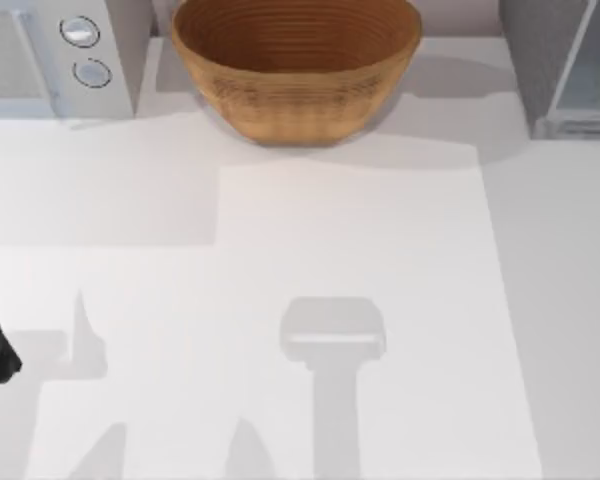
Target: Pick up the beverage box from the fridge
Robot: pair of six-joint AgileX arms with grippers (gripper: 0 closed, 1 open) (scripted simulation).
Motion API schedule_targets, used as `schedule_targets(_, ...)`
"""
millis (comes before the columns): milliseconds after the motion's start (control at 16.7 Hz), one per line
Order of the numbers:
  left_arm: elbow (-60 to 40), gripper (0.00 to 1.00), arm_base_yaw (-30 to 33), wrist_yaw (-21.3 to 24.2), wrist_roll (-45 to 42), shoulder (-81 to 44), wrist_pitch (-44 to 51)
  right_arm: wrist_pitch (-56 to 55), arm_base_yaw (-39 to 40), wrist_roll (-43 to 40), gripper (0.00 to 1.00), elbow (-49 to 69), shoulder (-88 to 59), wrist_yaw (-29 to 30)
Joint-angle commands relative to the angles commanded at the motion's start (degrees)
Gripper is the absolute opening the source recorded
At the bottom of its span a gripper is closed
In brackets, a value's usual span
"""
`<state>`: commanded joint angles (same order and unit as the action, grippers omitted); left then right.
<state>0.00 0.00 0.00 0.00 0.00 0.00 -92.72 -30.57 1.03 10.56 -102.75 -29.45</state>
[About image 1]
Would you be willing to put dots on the pale microwave oven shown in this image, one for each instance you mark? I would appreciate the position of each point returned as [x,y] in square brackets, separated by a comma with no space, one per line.
[40,60]

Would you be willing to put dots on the grey cabinet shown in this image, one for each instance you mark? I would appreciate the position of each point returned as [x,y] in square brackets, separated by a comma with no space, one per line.
[560,65]

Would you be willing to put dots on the brown woven basket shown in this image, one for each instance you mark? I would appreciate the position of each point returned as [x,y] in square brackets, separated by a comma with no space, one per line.
[300,95]

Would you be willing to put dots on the round microwave knob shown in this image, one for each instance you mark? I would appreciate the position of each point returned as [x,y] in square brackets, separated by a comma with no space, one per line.
[92,72]
[79,31]

